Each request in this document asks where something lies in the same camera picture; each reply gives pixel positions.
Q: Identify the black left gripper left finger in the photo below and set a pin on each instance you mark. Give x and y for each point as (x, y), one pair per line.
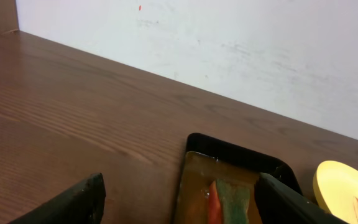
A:
(81, 203)

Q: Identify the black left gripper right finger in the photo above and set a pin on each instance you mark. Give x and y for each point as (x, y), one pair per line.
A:
(279, 204)

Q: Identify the orange green sponge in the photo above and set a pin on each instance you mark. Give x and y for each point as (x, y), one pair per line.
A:
(228, 203)

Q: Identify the yellow plate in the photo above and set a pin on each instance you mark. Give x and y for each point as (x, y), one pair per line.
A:
(335, 187)

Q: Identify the black rectangular water tray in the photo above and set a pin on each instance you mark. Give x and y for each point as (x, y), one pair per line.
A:
(207, 159)

